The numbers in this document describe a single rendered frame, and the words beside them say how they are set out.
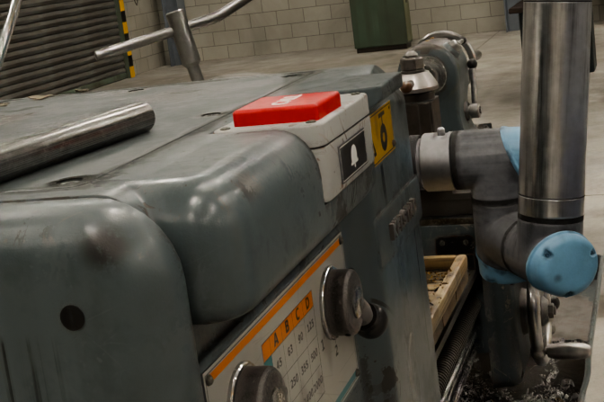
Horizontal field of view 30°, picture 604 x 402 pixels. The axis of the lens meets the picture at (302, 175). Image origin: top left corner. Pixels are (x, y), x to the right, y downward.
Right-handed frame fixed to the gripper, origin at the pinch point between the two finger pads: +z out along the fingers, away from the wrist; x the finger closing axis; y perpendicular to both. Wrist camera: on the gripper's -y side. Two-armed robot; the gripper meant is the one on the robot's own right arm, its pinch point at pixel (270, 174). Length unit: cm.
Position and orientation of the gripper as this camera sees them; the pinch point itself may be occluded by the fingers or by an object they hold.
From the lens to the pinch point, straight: 149.0
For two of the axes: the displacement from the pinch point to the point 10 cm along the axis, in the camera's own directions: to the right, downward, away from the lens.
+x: -1.3, -9.7, -1.9
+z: -9.4, 0.6, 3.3
